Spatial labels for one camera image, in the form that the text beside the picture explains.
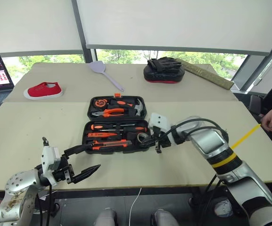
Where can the black table frame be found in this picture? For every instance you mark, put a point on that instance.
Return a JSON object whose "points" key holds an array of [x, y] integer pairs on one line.
{"points": [[126, 191]]}

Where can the orange black utility knife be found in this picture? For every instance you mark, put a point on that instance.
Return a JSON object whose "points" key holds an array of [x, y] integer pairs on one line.
{"points": [[107, 143]]}

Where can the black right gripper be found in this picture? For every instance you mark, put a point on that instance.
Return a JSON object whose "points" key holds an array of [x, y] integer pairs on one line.
{"points": [[165, 140]]}

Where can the black tool case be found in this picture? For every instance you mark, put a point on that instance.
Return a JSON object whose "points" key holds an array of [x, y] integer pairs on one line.
{"points": [[117, 150]]}

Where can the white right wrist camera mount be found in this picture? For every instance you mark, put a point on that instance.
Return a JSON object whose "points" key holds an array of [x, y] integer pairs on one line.
{"points": [[159, 121]]}

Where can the black chair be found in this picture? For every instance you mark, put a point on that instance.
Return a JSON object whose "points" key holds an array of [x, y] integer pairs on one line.
{"points": [[256, 104]]}

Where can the claw hammer orange grip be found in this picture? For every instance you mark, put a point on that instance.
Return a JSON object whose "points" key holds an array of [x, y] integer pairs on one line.
{"points": [[139, 109]]}

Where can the narrow white roller blind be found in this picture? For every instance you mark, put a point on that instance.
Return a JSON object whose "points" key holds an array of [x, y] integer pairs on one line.
{"points": [[29, 23]]}

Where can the olive brown long bar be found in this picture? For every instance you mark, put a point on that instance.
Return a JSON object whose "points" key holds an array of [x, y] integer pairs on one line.
{"points": [[208, 75]]}

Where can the grey rounded shape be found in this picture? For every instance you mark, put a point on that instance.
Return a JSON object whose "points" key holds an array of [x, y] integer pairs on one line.
{"points": [[164, 217], [105, 217]]}

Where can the person's bare hand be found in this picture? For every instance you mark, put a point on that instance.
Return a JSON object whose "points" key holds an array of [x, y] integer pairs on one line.
{"points": [[270, 120]]}

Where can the lilac silicone spatula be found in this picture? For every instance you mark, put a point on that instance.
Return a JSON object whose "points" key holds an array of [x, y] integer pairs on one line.
{"points": [[97, 67]]}

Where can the black electrical tape roll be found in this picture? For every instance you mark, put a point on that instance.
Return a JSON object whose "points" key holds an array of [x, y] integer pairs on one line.
{"points": [[139, 136]]}

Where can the red canvas shoe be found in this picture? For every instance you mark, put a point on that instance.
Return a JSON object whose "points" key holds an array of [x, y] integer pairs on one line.
{"points": [[41, 90]]}

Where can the grey window post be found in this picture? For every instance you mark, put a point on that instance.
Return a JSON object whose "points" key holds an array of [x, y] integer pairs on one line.
{"points": [[88, 53]]}

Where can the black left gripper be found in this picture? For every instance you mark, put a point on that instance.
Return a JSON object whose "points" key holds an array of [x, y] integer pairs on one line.
{"points": [[62, 173]]}

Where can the slanted grey window frame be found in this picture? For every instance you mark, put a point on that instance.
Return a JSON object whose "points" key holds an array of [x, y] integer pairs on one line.
{"points": [[253, 70]]}

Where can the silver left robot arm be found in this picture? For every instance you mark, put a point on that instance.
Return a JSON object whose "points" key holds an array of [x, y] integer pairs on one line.
{"points": [[18, 188]]}

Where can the orange black tape measure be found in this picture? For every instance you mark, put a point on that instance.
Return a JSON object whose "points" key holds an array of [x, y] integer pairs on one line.
{"points": [[100, 103]]}

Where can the orange voltage tester pen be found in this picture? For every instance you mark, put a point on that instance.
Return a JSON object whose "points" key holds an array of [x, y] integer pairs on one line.
{"points": [[101, 134]]}

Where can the black red boxing mitt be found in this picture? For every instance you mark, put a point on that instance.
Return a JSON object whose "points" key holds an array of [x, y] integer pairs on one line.
{"points": [[161, 74]]}

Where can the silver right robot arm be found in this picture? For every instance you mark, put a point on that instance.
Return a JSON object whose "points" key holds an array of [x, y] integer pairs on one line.
{"points": [[211, 141]]}

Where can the wide white roller blind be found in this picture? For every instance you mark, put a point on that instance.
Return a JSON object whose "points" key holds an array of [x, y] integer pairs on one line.
{"points": [[178, 23]]}

